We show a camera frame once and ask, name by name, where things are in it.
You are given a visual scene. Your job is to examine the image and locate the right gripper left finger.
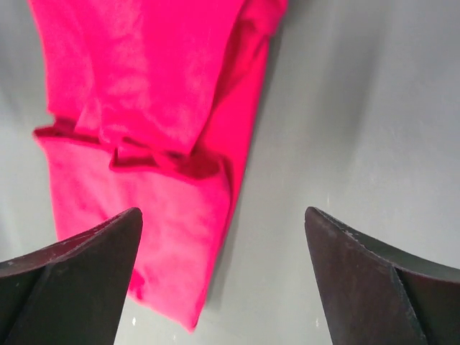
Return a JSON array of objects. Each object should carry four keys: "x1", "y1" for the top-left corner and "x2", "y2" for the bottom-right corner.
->
[{"x1": 1, "y1": 208, "x2": 143, "y2": 344}]

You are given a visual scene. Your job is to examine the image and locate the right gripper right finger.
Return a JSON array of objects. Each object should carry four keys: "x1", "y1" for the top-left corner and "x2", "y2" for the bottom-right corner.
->
[{"x1": 305, "y1": 207, "x2": 459, "y2": 344}]

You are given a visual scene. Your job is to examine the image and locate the red t shirt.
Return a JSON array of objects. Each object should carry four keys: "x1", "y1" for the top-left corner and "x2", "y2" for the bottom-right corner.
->
[{"x1": 29, "y1": 1, "x2": 288, "y2": 331}]

